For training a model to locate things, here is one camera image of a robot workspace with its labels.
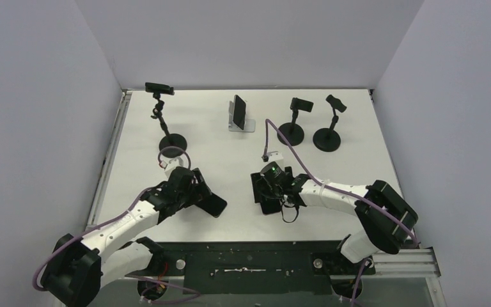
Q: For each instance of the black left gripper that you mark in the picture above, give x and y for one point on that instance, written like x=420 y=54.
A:
x=198 y=191

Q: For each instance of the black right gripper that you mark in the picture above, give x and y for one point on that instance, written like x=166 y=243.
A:
x=259 y=191

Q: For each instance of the purple phone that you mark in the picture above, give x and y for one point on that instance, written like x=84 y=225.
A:
x=272 y=181

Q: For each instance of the black phone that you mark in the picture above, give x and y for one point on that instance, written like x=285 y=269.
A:
x=211 y=203
x=156 y=88

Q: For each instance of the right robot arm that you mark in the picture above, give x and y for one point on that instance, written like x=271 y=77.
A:
x=385 y=217

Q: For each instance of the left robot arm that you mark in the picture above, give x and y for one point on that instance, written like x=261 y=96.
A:
x=81 y=266

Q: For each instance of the black tall phone stand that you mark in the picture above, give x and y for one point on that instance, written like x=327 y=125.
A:
x=172 y=144

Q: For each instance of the white folding phone stand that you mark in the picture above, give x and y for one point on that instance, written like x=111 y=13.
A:
x=250 y=124

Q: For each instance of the silver phone on white stand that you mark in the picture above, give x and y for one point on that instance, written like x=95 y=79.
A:
x=239 y=112

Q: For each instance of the black phone on tall stand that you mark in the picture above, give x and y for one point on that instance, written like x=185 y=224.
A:
x=156 y=88

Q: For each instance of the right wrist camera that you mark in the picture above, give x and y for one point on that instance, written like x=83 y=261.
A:
x=273 y=156

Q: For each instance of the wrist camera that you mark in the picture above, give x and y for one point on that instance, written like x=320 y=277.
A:
x=273 y=156
x=172 y=164

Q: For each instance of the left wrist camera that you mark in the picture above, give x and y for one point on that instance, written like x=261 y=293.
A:
x=172 y=164

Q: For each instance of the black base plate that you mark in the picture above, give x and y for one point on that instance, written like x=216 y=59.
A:
x=251 y=267

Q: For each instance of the aluminium side rail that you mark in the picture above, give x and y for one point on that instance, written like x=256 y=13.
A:
x=108 y=159

